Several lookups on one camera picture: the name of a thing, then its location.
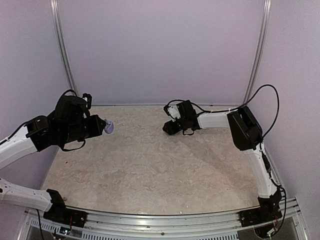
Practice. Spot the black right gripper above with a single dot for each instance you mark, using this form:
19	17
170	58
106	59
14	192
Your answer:
171	129

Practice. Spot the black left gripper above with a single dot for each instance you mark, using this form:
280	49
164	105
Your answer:
97	127

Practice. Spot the purple charging case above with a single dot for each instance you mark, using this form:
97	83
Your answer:
109	126

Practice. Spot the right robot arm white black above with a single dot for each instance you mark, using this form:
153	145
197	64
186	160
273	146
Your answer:
246	132

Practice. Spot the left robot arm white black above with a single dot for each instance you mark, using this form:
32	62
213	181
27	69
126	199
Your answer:
71	121

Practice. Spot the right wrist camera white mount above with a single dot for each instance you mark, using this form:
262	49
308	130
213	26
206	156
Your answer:
172	112

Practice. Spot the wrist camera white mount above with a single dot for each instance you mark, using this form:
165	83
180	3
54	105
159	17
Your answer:
88	98
172	112

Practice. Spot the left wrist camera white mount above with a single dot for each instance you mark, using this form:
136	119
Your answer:
88	98

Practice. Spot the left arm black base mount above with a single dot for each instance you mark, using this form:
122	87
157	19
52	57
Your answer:
59	213

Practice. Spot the aluminium front rail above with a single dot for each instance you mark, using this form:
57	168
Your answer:
102	225

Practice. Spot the left aluminium corner post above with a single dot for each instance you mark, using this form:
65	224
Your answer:
54	6

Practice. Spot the aluminium corner post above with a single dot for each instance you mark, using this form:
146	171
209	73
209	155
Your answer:
259	49
54	6

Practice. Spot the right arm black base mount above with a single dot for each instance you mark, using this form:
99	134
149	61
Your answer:
268	210

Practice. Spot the right aluminium corner post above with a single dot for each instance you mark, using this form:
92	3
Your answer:
259	49

